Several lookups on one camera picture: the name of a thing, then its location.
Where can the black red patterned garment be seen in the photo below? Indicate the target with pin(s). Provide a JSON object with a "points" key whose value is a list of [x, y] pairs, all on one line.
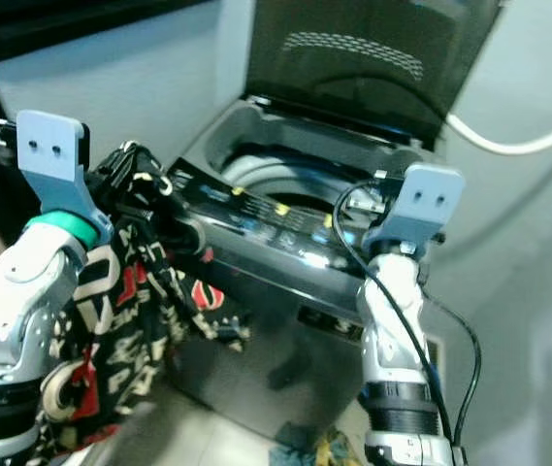
{"points": [[111, 330]]}

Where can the dark tinted washer lid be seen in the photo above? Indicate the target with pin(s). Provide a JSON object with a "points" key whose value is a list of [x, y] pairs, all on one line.
{"points": [[353, 92]]}

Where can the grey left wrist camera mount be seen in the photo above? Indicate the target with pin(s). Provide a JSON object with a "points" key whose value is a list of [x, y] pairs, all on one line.
{"points": [[52, 165]]}

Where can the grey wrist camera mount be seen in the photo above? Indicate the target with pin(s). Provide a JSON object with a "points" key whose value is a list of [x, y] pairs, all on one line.
{"points": [[429, 199], [52, 165]]}

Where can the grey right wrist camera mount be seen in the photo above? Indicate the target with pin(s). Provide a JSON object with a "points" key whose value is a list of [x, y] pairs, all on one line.
{"points": [[429, 199]]}

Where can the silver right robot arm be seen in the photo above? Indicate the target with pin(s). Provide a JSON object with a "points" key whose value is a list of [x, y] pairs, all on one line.
{"points": [[397, 349]]}

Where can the grey top-load washing machine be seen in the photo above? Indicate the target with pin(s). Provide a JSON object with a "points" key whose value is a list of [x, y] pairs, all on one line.
{"points": [[276, 340]]}

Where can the colourful patterned floor rag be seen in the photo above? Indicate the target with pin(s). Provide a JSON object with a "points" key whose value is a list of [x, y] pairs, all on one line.
{"points": [[314, 451]]}

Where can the black cabinet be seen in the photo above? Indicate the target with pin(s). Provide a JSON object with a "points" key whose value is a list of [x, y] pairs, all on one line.
{"points": [[23, 29]]}

